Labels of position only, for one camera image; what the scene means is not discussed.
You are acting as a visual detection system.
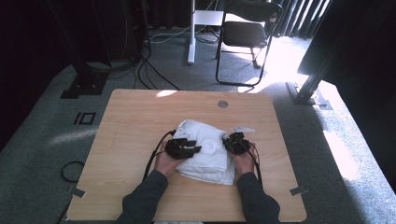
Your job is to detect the black cable loop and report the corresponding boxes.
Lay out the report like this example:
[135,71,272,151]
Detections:
[60,161,85,183]

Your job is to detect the white floor cable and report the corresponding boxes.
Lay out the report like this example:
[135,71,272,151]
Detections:
[148,24,191,45]

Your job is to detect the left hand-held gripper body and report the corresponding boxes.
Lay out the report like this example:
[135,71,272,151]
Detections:
[164,129,191,161]

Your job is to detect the black stand with flat base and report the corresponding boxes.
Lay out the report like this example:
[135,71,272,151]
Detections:
[46,0,110,100]

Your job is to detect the white desk leg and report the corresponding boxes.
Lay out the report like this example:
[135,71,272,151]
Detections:
[187,0,226,66]

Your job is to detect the black aluminium profile stand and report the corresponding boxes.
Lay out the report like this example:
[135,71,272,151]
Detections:
[285,29,344,112]

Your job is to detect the black floor cables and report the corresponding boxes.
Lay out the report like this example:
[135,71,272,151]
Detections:
[133,46,181,91]

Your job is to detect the person's left hand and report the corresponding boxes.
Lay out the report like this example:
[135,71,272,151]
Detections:
[154,145,185,179]

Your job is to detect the striped dark curtain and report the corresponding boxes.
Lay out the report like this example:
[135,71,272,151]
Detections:
[273,0,332,40]

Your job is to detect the person's right hand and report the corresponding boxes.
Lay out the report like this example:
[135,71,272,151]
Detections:
[233,142,259,184]

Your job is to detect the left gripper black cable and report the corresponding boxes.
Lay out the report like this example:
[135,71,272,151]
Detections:
[142,129,177,183]

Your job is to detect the white pleated skirt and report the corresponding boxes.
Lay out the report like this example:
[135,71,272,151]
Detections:
[172,119,237,187]

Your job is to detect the black folding chair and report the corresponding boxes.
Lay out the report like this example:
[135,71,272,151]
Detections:
[215,0,284,88]

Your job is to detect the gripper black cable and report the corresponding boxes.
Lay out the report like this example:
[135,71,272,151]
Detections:
[245,142,264,189]
[142,129,177,183]

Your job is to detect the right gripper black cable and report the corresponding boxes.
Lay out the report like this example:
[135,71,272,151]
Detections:
[245,142,264,189]

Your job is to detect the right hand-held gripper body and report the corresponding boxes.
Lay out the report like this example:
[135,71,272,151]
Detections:
[229,125,255,156]

